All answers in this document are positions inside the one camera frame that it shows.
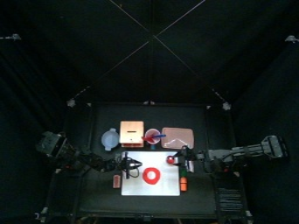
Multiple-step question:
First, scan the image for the thin diagonal cord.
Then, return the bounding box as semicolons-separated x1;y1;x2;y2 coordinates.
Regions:
108;0;228;103
71;0;207;101

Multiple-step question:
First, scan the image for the pink square tray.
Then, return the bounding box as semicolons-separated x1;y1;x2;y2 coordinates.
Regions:
160;127;195;151

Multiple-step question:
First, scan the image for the wooden box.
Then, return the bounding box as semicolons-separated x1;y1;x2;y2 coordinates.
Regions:
119;121;145;148

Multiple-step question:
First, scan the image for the orange toy carrot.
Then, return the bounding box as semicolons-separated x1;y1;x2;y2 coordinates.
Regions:
179;169;189;193

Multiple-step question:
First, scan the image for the white text label sticker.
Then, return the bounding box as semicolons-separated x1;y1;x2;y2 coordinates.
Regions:
217;187;243;215

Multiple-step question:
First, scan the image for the pink plastic cup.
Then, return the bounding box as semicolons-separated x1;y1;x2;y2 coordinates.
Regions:
144;128;163;145

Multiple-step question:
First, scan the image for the small pink block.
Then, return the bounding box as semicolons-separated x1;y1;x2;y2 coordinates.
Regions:
112;174;121;189

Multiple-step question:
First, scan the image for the red play dough ring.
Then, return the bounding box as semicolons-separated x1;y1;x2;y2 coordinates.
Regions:
141;166;161;186

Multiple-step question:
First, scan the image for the pale blue bowl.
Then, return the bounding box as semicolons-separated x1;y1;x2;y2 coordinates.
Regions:
100;128;120;151

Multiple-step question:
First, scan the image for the white cutting board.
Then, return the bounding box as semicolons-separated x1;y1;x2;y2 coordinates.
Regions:
120;150;181;197

